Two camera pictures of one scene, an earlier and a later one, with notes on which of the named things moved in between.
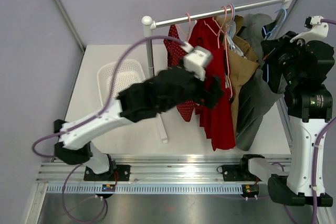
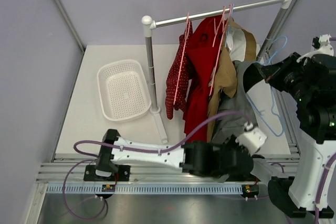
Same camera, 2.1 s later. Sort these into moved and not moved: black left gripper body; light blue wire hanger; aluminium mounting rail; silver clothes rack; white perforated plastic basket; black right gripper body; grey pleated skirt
Moved: black left gripper body; grey pleated skirt; light blue wire hanger; black right gripper body
Not moved: silver clothes rack; aluminium mounting rail; white perforated plastic basket
